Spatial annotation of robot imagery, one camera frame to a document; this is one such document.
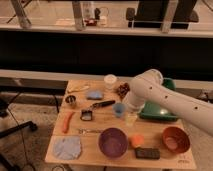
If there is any blue sponge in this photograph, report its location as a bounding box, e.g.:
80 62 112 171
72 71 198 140
86 91 104 100

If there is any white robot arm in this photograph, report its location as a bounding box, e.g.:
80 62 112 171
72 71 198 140
123 69 213 136

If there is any small blue cup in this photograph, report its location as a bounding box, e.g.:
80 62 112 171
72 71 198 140
113 103 126 118

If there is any green plastic tray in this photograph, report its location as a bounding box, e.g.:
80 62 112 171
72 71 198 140
137 77 179 122

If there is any orange ball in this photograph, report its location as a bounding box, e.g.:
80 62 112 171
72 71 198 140
129 134 144 148

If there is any dark grape bunch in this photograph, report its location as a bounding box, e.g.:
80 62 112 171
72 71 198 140
116 83 130 99

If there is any purple bowl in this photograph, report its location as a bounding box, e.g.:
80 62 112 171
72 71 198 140
98 128 128 158

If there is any dark rectangular block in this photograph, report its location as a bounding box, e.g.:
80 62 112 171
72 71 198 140
135 147 160 160

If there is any white round container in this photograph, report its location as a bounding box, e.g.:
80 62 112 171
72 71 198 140
104 74 117 90

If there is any silver fork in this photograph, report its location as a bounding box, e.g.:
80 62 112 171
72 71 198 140
78 129 102 134

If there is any red-brown bowl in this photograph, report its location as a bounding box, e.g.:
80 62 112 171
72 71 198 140
162 126 190 154

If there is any orange carrot toy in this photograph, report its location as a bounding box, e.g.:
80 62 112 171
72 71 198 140
62 112 75 133

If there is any small metal cup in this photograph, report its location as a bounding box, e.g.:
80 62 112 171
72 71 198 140
65 95 76 108

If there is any yellow banana toy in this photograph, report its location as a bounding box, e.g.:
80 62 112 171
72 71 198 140
67 85 90 93

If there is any blue folded cloth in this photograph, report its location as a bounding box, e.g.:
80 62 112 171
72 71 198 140
52 136 82 160

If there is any black monitor on counter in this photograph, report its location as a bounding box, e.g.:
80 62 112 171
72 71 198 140
126 0 199 29

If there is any black office chair base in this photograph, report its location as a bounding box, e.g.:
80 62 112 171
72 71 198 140
0 98 38 171

